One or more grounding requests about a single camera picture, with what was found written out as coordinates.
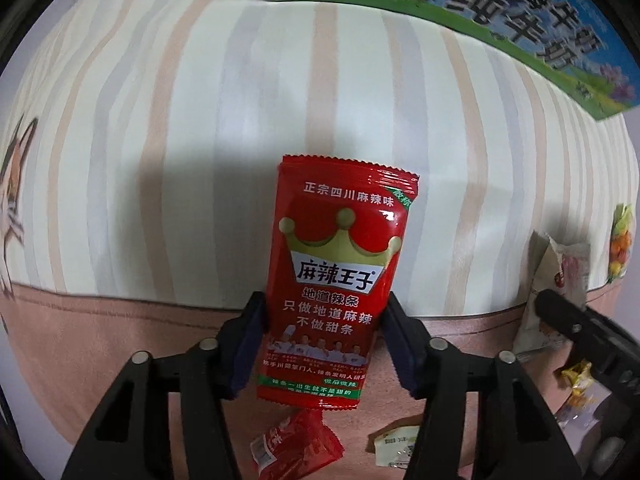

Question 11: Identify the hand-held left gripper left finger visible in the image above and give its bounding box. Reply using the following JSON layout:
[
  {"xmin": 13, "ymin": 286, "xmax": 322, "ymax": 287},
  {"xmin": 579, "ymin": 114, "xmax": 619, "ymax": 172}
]
[{"xmin": 75, "ymin": 290, "xmax": 268, "ymax": 480}]

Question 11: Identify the red crown-print snack packet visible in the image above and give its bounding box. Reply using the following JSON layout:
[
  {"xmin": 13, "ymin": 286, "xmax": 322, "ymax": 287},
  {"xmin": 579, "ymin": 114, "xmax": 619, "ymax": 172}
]
[{"xmin": 257, "ymin": 154, "xmax": 421, "ymax": 411}]

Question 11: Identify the white orange-print snack packet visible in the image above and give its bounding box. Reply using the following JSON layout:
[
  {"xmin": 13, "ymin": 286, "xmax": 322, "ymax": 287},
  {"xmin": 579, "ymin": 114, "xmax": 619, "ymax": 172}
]
[{"xmin": 515, "ymin": 231, "xmax": 592, "ymax": 361}]

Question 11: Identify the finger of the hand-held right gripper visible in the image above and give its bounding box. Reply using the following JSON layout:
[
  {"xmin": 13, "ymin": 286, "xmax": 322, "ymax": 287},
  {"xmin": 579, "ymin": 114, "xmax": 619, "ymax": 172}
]
[{"xmin": 534, "ymin": 288, "xmax": 628, "ymax": 391}]

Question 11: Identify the colourful candy packet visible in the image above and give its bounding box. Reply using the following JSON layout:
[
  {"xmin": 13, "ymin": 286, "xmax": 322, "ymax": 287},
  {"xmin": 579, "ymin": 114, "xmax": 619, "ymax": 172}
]
[{"xmin": 606, "ymin": 203, "xmax": 635, "ymax": 281}]

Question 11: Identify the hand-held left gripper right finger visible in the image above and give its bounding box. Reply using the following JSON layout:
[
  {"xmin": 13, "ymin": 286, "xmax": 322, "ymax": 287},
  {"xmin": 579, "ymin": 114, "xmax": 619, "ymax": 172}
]
[{"xmin": 382, "ymin": 292, "xmax": 584, "ymax": 480}]

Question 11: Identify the small white cartoon snack packet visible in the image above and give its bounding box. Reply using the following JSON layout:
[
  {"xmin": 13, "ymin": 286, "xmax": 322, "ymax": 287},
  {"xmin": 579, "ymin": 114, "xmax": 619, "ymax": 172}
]
[{"xmin": 374, "ymin": 424, "xmax": 424, "ymax": 467}]

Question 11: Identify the cat-print striped pink blanket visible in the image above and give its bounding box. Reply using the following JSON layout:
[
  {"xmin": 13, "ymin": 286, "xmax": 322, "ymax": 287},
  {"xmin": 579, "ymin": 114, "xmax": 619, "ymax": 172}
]
[{"xmin": 0, "ymin": 0, "xmax": 640, "ymax": 480}]

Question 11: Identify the cardboard box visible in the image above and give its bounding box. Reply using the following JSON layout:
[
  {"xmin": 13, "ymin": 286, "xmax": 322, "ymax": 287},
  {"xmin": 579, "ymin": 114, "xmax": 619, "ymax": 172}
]
[{"xmin": 259, "ymin": 0, "xmax": 640, "ymax": 122}]

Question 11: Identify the small red snack packet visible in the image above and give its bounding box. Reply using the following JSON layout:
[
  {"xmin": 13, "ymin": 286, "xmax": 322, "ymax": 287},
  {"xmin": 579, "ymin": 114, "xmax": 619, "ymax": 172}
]
[{"xmin": 249, "ymin": 407, "xmax": 346, "ymax": 477}]

